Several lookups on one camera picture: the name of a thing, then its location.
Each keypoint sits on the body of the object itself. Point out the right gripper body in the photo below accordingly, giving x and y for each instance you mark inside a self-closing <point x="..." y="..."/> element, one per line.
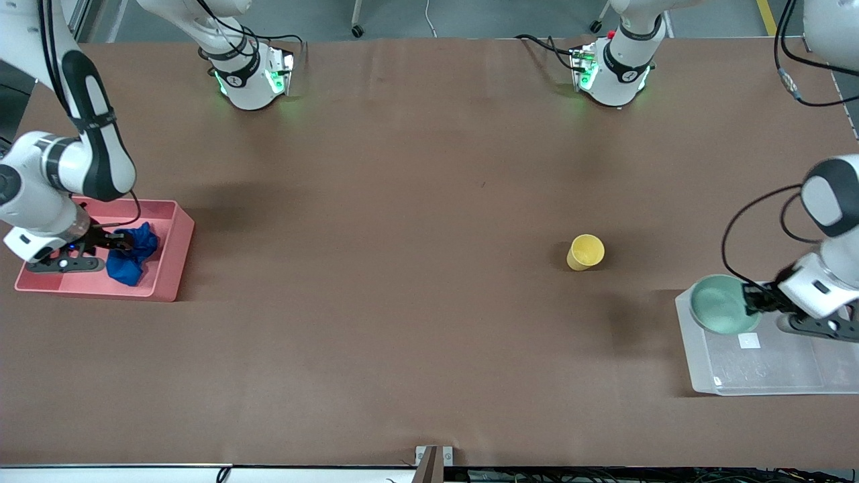
<point x="98" y="239"/>

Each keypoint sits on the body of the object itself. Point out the blue cloth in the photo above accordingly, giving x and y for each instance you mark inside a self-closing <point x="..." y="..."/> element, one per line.
<point x="131" y="265"/>

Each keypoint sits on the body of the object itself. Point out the mint green bowl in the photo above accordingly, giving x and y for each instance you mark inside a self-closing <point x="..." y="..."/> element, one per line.
<point x="718" y="305"/>

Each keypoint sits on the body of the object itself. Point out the yellow cup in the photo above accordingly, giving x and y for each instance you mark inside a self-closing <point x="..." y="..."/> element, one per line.
<point x="585" y="251"/>

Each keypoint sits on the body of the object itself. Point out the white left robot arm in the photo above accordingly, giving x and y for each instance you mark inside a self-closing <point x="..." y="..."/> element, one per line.
<point x="621" y="67"/>

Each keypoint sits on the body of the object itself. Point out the clear plastic storage box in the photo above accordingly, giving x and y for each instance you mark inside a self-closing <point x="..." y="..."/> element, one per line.
<point x="772" y="369"/>

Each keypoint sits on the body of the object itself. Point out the white square label sticker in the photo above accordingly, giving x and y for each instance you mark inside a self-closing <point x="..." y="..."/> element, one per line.
<point x="749" y="341"/>

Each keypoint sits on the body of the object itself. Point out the pink plastic bin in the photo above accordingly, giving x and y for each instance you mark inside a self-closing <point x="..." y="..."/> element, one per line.
<point x="168" y="268"/>

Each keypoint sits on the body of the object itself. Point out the aluminium frame profile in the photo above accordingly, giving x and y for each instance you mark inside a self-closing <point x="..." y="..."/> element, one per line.
<point x="94" y="20"/>

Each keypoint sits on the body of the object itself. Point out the white table edge rail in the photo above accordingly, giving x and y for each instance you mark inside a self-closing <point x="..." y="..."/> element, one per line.
<point x="134" y="475"/>

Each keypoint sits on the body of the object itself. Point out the grey metal bracket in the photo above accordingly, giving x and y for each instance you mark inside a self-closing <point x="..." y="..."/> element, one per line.
<point x="433" y="463"/>

